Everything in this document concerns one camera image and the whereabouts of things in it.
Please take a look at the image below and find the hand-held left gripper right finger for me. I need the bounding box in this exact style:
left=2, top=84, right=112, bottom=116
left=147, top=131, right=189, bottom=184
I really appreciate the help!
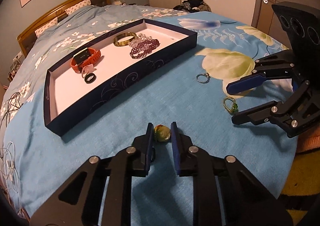
left=170, top=121, right=294, bottom=226

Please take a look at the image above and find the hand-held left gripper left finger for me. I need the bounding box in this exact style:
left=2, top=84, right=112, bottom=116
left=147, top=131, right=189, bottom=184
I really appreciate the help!
left=27, top=123, right=157, bottom=226

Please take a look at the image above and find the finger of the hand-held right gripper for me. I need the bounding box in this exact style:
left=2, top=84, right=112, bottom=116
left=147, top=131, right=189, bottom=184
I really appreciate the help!
left=226, top=51, right=298, bottom=96
left=231, top=79, right=313, bottom=126

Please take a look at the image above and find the yellow green swirl bead ring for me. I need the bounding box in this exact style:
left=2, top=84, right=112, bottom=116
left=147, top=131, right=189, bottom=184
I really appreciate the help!
left=153, top=125, right=172, bottom=143

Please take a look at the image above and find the purple bead bracelet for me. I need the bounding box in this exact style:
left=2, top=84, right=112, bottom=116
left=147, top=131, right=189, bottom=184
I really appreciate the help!
left=129, top=39, right=160, bottom=60

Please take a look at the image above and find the dark blue shallow box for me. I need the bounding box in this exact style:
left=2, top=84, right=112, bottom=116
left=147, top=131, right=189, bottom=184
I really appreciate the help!
left=43, top=18, right=198, bottom=137

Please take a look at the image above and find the pink flower ring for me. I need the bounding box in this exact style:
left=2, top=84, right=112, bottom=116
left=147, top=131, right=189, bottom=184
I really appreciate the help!
left=81, top=64, right=97, bottom=75

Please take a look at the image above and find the orange watch band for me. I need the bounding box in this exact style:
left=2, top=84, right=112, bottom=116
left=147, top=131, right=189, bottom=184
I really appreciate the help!
left=71, top=48, right=102, bottom=73

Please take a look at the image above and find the clear crystal bead bracelet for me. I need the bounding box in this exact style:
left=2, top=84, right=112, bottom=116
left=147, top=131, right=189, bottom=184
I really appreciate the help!
left=129, top=31, right=154, bottom=47

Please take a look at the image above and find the amber bangle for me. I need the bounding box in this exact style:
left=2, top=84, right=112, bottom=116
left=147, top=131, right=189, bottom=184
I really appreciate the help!
left=113, top=31, right=138, bottom=47

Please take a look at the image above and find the yellow and black mat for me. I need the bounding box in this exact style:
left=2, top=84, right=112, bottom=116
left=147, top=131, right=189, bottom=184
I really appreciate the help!
left=279, top=156, right=320, bottom=216

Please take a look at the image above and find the pile of dark clothes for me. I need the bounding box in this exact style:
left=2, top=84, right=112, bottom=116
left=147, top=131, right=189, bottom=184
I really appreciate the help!
left=174, top=0, right=212, bottom=13

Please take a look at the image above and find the grey blue floral duvet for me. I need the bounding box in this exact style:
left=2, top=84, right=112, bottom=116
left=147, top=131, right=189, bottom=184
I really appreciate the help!
left=0, top=4, right=175, bottom=116

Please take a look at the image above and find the nightstand clutter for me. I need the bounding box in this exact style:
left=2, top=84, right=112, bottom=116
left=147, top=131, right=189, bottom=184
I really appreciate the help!
left=7, top=51, right=23, bottom=82

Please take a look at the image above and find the white patterned pillow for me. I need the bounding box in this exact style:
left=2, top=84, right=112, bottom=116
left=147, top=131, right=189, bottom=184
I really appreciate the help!
left=34, top=18, right=58, bottom=37
left=64, top=0, right=92, bottom=15

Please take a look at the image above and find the wooden headboard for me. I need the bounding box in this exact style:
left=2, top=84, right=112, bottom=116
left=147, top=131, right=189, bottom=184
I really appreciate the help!
left=16, top=0, right=112, bottom=57

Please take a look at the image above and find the silver ring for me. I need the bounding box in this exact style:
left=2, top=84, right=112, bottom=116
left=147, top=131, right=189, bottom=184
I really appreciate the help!
left=196, top=72, right=210, bottom=83

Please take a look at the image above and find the white earphone cable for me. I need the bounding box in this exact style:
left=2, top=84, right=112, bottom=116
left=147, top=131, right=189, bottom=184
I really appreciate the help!
left=0, top=141, right=20, bottom=214

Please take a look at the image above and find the black cable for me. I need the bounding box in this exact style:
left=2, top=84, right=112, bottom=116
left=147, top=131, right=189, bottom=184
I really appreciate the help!
left=0, top=92, right=22, bottom=126

